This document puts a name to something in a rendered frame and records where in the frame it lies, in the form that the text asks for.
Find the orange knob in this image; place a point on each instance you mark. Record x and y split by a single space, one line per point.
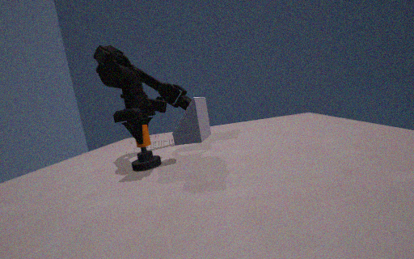
146 137

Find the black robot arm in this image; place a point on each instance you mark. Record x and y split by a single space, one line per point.
115 70

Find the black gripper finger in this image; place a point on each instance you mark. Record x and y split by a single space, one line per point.
135 128
147 121

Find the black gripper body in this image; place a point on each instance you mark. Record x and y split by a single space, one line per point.
133 104

